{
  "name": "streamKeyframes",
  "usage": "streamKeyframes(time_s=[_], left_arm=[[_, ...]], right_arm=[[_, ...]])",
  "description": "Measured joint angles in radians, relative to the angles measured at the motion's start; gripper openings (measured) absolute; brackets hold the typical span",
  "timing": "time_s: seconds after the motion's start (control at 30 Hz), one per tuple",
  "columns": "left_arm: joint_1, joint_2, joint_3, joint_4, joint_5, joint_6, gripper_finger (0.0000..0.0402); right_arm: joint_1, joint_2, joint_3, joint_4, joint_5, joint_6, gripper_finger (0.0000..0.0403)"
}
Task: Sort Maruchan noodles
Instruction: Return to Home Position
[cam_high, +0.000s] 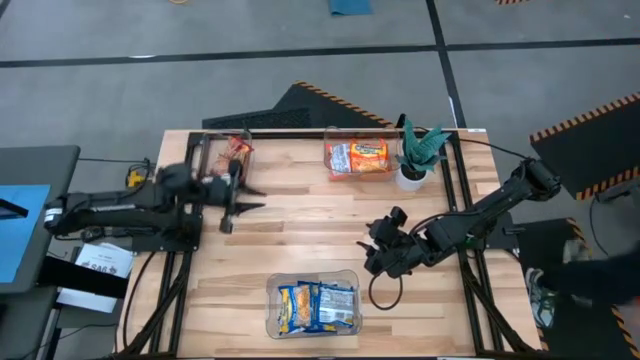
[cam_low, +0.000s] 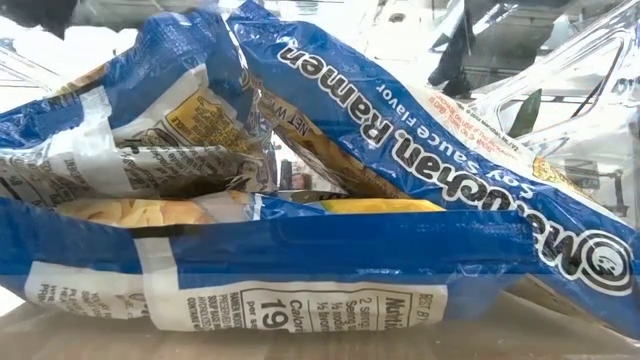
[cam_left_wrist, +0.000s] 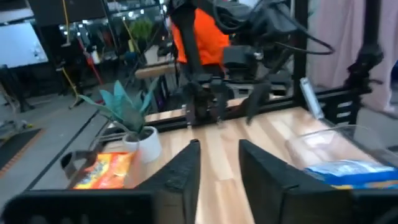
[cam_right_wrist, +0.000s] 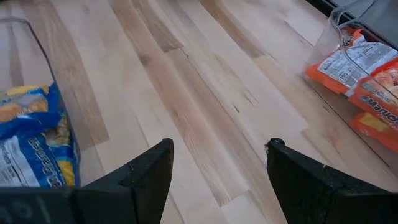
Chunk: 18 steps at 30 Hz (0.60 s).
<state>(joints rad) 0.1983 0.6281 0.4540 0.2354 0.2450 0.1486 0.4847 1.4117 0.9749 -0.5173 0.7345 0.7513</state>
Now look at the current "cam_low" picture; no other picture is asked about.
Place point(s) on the blue Maruchan ramen pack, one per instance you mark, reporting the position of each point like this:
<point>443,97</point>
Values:
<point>175,60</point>
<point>300,250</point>
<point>425,150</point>

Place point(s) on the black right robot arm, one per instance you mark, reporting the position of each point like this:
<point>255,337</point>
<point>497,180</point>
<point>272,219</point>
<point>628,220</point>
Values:
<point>457,60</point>

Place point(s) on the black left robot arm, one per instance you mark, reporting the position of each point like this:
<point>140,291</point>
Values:
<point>35,15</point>

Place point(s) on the teal artificial plant white pot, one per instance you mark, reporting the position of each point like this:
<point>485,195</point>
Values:
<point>527,112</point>

